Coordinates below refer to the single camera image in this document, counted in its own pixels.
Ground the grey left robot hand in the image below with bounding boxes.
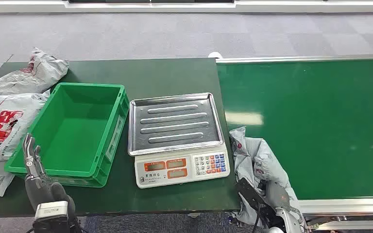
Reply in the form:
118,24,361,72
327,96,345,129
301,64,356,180
22,133,77,214

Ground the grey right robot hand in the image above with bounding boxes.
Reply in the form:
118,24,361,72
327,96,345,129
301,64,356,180
265,180,292,212

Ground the grey plastic mailer package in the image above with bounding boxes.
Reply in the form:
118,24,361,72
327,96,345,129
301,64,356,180
229,126,304,226

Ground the green plastic crate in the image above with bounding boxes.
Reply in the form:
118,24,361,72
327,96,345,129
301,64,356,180
4,83,130,189

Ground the white mailer bag red logo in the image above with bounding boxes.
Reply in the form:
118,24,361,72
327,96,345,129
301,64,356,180
0,90,51,163

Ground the grey mailer bag red print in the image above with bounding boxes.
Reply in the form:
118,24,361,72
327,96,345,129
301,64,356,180
0,47,70,96

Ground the electronic scale with steel tray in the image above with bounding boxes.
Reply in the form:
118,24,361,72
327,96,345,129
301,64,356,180
127,92,231,189

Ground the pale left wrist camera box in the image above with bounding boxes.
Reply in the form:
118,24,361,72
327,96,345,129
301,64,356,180
34,200,69,221

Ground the black cable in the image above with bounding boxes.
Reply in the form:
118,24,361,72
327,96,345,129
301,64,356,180
252,201,262,233

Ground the green conveyor belt aluminium frame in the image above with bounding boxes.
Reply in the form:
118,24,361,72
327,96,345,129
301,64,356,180
216,53,373,232

